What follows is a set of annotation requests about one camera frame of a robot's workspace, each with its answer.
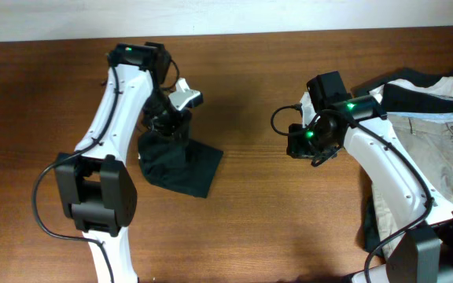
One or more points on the black garment in pile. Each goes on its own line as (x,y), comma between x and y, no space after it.
(396,99)

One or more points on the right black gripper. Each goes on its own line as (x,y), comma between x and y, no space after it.
(303,151)

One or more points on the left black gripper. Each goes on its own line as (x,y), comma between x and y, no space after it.
(167,128)

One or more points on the white garment in pile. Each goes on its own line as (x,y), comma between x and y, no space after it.
(443,88)

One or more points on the dark green t-shirt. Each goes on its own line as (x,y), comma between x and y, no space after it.
(187,168)

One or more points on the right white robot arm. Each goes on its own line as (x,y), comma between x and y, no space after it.
(424,217)

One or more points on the light blue garment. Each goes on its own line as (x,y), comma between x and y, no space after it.
(431,117)

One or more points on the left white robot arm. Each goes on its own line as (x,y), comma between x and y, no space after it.
(96,190)

